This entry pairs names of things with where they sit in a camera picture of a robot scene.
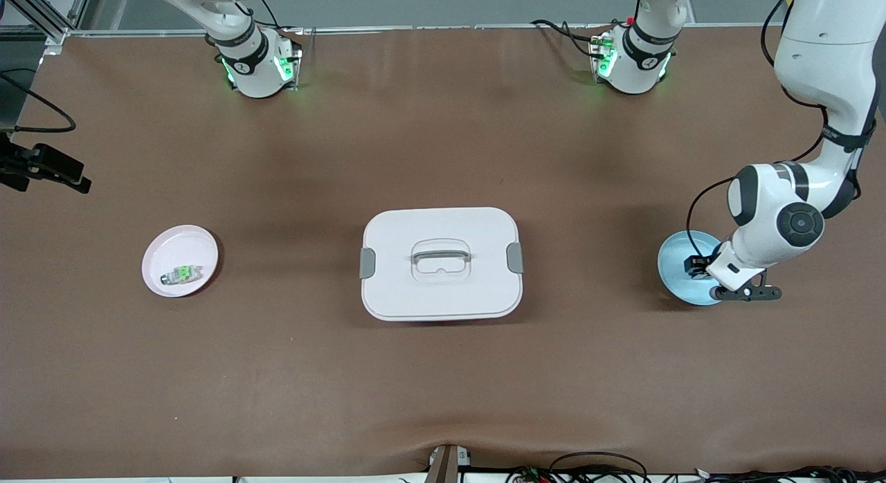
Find green and clear switch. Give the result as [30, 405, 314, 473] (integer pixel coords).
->
[160, 264, 204, 286]

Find pink round plate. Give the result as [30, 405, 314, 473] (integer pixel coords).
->
[141, 224, 219, 298]

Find brown table mat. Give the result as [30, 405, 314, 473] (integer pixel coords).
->
[0, 25, 886, 480]

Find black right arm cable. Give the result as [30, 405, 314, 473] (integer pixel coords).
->
[0, 71, 77, 135]

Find black cable bundle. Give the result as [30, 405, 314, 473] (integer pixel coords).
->
[505, 452, 886, 483]

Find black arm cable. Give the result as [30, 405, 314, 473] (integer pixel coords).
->
[687, 0, 866, 262]
[0, 71, 77, 135]

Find blue round plate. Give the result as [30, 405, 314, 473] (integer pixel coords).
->
[657, 230, 727, 307]

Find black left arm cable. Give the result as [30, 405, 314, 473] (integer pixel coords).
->
[687, 0, 866, 262]

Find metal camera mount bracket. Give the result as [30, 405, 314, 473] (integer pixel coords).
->
[426, 444, 473, 483]

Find white lidded box grey latches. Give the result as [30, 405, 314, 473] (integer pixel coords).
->
[359, 206, 525, 322]

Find black base cable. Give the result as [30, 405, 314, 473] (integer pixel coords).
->
[532, 18, 613, 62]
[253, 0, 305, 35]

